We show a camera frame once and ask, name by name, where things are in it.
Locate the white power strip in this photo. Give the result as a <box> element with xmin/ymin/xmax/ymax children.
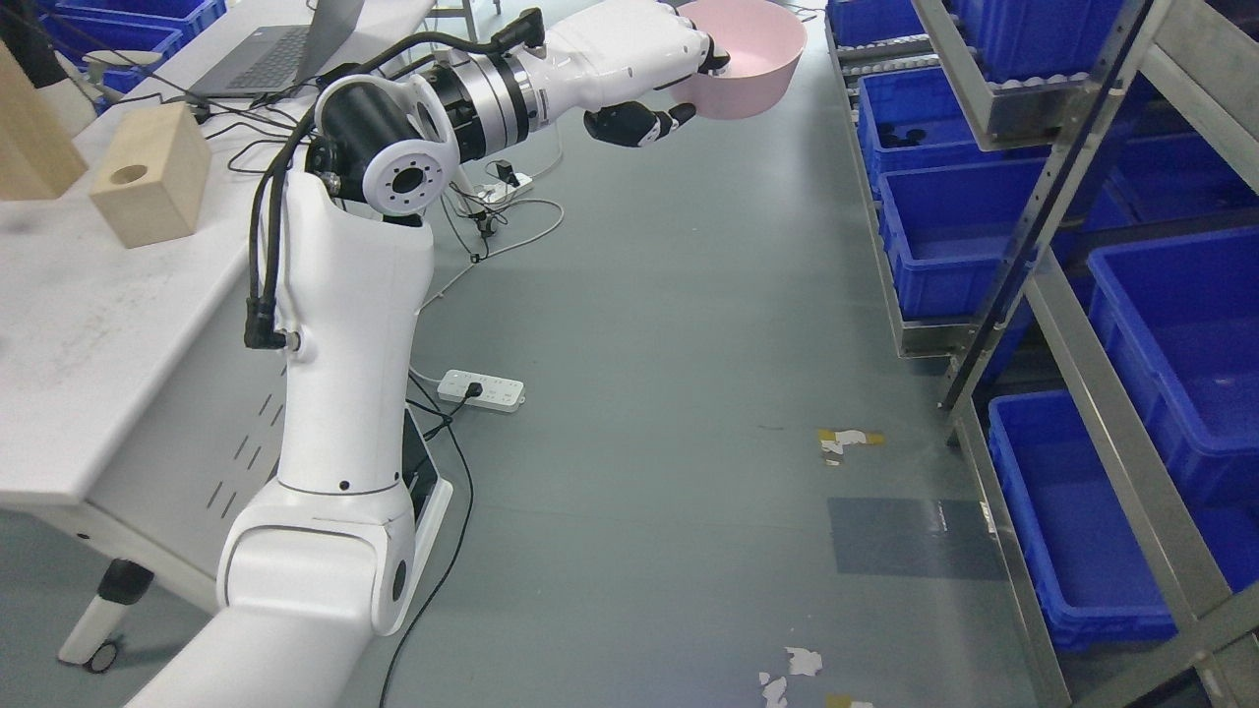
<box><xmin>437</xmin><ymin>369</ymin><xmax>526</xmax><ymax>414</ymax></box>

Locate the grey laptop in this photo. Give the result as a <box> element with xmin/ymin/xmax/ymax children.
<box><xmin>189</xmin><ymin>1</ymin><xmax>364</xmax><ymax>98</ymax></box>

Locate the metal rack with bins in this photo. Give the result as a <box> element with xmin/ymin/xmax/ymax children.
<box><xmin>823</xmin><ymin>1</ymin><xmax>1258</xmax><ymax>707</ymax></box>

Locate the wooden block with hole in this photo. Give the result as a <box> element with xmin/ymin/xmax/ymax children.
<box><xmin>89</xmin><ymin>102</ymin><xmax>210</xmax><ymax>248</ymax></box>

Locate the pink ikea bowl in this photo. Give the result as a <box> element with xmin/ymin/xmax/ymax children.
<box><xmin>669</xmin><ymin>1</ymin><xmax>810</xmax><ymax>120</ymax></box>

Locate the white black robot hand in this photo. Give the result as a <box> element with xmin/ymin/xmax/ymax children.
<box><xmin>520</xmin><ymin>1</ymin><xmax>730</xmax><ymax>147</ymax></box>

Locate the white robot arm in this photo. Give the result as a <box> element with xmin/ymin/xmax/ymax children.
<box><xmin>130</xmin><ymin>31</ymin><xmax>460</xmax><ymax>707</ymax></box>

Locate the white work table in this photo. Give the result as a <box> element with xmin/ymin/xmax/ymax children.
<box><xmin>3</xmin><ymin>1</ymin><xmax>431</xmax><ymax>664</ymax></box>

